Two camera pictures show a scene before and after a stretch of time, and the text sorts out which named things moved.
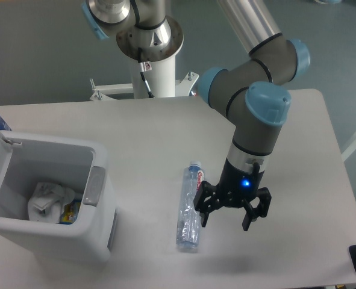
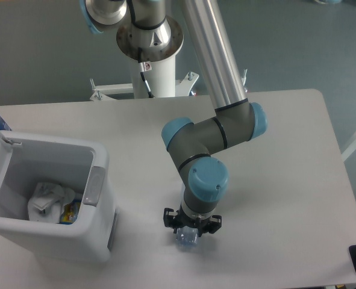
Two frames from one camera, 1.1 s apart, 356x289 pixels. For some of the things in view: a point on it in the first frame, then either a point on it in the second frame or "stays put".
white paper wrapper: (48, 201) stays put
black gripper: (237, 187) → (212, 224)
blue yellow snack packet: (71, 212) stays put
